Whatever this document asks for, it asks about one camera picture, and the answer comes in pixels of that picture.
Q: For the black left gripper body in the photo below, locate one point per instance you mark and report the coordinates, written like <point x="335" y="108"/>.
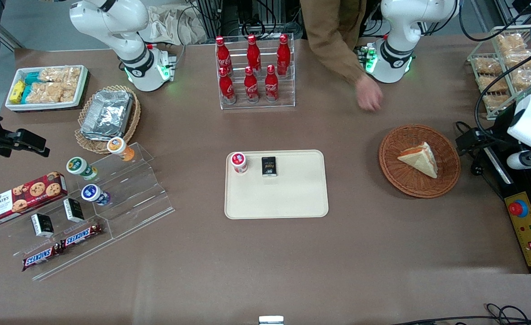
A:
<point x="492" y="141"/>

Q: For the triangular white bread sandwich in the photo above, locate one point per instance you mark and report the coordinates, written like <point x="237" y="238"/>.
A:
<point x="421" y="159"/>

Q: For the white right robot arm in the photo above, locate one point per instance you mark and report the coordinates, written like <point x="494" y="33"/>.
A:
<point x="112" y="18"/>

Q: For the forearm in brown sleeve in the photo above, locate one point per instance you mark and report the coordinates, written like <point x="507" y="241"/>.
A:
<point x="333" y="31"/>

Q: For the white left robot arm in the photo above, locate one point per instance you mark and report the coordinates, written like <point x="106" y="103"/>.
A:
<point x="396" y="27"/>

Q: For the dark brown wicker basket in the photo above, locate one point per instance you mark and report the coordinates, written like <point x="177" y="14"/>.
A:
<point x="396" y="176"/>

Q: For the light tan wicker basket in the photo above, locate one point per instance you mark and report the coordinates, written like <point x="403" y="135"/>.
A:
<point x="134" y="113"/>

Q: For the beige plastic tray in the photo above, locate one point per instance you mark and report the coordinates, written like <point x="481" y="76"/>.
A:
<point x="288" y="194"/>

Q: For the person's bare hand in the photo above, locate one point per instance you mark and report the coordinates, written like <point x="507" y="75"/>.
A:
<point x="369" y="94"/>

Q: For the clear bag of pastry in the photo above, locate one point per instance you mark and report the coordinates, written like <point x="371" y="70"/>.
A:
<point x="510" y="42"/>
<point x="496" y="101"/>
<point x="487" y="65"/>
<point x="525" y="79"/>
<point x="524" y="61"/>
<point x="491" y="82"/>

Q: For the teal snack packet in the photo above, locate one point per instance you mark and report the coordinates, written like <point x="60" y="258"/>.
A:
<point x="32" y="78"/>
<point x="25" y="95"/>

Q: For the yellow snack packet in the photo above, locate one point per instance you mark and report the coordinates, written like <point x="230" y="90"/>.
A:
<point x="17" y="91"/>

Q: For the clear bag of crackers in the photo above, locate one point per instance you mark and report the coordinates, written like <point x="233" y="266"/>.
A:
<point x="48" y="92"/>
<point x="60" y="74"/>

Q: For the green lid yogurt cup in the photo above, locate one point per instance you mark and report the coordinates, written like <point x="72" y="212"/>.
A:
<point x="79" y="167"/>

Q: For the red Walkers cookie box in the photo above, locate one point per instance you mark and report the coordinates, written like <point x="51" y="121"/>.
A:
<point x="21" y="198"/>

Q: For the black countertop appliance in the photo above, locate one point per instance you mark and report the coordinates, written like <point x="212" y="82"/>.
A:
<point x="518" y="183"/>

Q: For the white rectangular snack bin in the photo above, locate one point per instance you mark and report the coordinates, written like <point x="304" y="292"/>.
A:
<point x="83" y="83"/>

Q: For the stack of foil containers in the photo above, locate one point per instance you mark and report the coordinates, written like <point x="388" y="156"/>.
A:
<point x="107" y="115"/>

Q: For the small black snack box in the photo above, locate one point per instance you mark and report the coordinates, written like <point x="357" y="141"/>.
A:
<point x="43" y="225"/>
<point x="269" y="166"/>
<point x="74" y="210"/>

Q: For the blue lid yogurt cup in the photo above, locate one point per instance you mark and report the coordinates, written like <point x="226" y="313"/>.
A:
<point x="94" y="194"/>

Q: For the orange lid yogurt cup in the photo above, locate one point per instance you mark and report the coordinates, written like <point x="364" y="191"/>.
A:
<point x="120" y="148"/>

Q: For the Snickers chocolate bar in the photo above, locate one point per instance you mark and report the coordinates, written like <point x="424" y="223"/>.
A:
<point x="39" y="257"/>
<point x="81" y="235"/>

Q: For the yellow emergency stop box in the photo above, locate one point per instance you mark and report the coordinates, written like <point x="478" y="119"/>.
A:
<point x="529" y="234"/>

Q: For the clear acrylic stepped stand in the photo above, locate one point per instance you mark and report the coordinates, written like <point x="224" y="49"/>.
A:
<point x="134" y="189"/>

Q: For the clear acrylic bottle rack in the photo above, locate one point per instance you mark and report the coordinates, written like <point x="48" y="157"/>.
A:
<point x="288" y="90"/>

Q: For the red cola bottle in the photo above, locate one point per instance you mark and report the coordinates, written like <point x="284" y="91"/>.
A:
<point x="223" y="53"/>
<point x="283" y="53"/>
<point x="227" y="88"/>
<point x="271" y="85"/>
<point x="251" y="87"/>
<point x="253" y="52"/>

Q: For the red lid yogurt cup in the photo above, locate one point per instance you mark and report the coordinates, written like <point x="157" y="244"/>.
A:
<point x="239" y="161"/>

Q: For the small white edge device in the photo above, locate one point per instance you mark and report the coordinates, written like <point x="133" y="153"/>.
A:
<point x="271" y="320"/>

